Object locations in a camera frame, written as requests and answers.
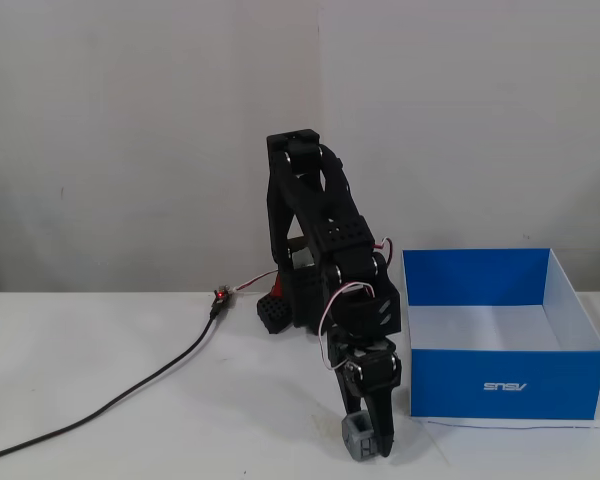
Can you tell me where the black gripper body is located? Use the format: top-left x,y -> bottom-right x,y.
336,339 -> 404,397

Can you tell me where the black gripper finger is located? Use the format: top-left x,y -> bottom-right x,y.
361,385 -> 397,459
327,335 -> 364,417

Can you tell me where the gray block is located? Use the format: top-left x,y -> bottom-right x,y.
340,411 -> 382,461

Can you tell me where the blue and white cardboard box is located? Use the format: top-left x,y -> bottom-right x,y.
401,246 -> 600,422

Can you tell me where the black perforated clamp foot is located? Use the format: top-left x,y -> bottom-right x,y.
255,294 -> 294,335

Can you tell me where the small controller board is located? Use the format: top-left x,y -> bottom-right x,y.
210,285 -> 234,312

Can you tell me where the white red servo wire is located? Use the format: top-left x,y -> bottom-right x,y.
318,281 -> 377,372

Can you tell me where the white red board wire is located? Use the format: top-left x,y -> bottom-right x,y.
228,268 -> 281,295

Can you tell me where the black usb cable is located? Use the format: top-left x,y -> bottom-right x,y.
0,298 -> 222,465

